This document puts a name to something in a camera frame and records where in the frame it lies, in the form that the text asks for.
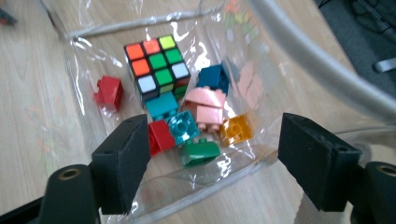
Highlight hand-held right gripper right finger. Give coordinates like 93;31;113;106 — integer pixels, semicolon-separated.
277;112;362;212

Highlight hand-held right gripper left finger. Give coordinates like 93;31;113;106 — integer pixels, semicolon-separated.
91;113;152;216

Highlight red toy brick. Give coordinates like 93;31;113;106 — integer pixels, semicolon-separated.
92;75;125;113
148;119;177;158

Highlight teal toy brick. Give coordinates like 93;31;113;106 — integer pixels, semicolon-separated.
164;109;201;147
145;91;179;121

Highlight green toy brick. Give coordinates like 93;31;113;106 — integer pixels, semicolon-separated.
179;137;221;168

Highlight orange toy brick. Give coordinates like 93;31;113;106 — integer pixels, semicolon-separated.
218;113;254;147

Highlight clear plastic bag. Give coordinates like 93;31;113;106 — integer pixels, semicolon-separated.
40;0;396;224

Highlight pink toy brick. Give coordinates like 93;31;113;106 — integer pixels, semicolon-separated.
183;86;227;108
195;105;225;133

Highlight colourful puzzle cube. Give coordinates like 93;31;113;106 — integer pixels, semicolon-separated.
122;34;191;108

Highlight dark blue toy brick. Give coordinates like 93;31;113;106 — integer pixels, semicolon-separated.
196;63;232;96

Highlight white metal stand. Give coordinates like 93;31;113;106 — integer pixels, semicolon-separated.
373;57;396;75

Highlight bundle of floor cables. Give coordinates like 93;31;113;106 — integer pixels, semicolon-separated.
350;0;396;35

